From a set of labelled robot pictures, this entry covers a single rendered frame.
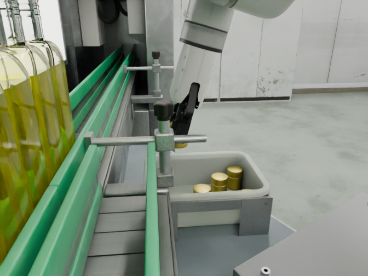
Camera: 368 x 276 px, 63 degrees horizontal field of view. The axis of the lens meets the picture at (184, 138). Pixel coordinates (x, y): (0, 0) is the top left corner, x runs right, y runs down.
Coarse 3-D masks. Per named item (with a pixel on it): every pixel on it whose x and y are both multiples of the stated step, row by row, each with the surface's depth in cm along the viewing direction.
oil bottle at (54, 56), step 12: (48, 48) 34; (48, 60) 33; (60, 60) 36; (60, 72) 36; (60, 84) 36; (60, 96) 36; (60, 108) 36; (60, 120) 36; (72, 120) 41; (72, 132) 40; (72, 144) 40
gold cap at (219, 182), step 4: (216, 172) 63; (220, 172) 63; (212, 176) 62; (216, 176) 62; (220, 176) 62; (224, 176) 62; (212, 180) 61; (216, 180) 61; (220, 180) 60; (224, 180) 61; (212, 184) 62; (216, 184) 61; (220, 184) 61; (224, 184) 61; (212, 188) 62; (216, 188) 61; (220, 188) 61; (224, 188) 61
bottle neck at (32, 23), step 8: (24, 0) 32; (32, 0) 33; (24, 8) 32; (32, 8) 33; (24, 16) 32; (32, 16) 33; (40, 16) 34; (24, 24) 33; (32, 24) 33; (40, 24) 34; (24, 32) 33; (32, 32) 33; (40, 32) 34
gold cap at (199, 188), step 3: (195, 186) 58; (198, 186) 58; (201, 186) 58; (204, 186) 58; (207, 186) 58; (195, 189) 57; (198, 189) 57; (201, 189) 57; (204, 189) 57; (207, 189) 57; (210, 189) 57; (195, 192) 57; (198, 192) 56; (201, 192) 56
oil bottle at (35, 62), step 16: (0, 48) 28; (16, 48) 28; (32, 48) 29; (32, 64) 28; (48, 64) 32; (32, 80) 28; (48, 80) 32; (48, 96) 32; (48, 112) 31; (48, 128) 31; (48, 144) 31; (48, 160) 31; (48, 176) 32
